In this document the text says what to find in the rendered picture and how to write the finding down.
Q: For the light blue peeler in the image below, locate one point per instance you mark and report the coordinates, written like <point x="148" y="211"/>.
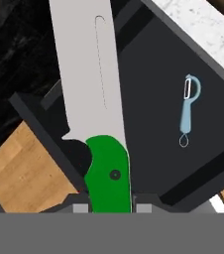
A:
<point x="186" y="115"/>

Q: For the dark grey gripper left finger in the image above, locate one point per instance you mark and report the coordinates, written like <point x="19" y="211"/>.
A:
<point x="80" y="207"/>

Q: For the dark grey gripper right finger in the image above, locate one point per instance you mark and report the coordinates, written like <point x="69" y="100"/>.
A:
<point x="144" y="207"/>

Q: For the dark open drawer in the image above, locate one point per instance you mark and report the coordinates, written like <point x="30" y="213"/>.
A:
<point x="157" y="132"/>

